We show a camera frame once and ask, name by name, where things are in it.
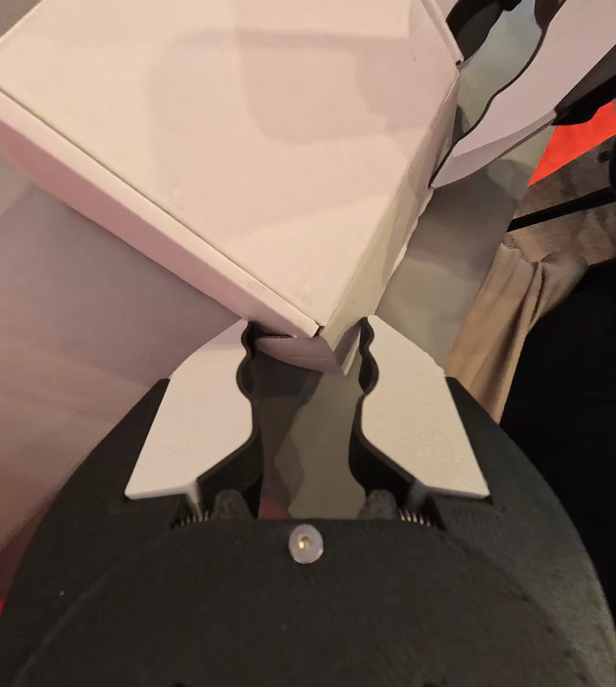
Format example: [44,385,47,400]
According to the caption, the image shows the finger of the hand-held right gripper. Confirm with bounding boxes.
[430,0,616,189]
[445,0,523,33]

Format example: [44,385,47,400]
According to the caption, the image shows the person's beige trousers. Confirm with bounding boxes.
[443,236,601,426]

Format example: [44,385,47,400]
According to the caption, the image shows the white cardboard box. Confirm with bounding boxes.
[0,0,465,375]

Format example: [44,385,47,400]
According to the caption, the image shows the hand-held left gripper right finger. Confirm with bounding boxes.
[349,316,491,517]

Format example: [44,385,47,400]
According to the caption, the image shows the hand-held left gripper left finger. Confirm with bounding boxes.
[124,319,264,517]

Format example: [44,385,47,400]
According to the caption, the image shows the person's black clothing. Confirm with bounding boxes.
[500,249,616,650]

